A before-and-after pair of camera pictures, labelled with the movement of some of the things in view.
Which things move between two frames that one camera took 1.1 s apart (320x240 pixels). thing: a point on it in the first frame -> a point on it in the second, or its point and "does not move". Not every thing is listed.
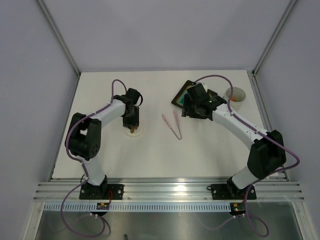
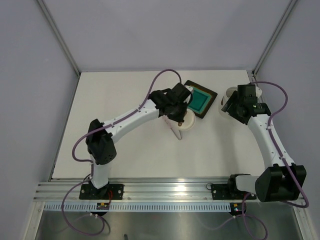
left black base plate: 103,191 does not move
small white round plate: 138,132 -> 189,121
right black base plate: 228,191 does not move
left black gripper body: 129,119 -> 178,112
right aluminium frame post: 284,16 does not move
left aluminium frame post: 58,36 does not move
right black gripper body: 192,111 -> 234,112
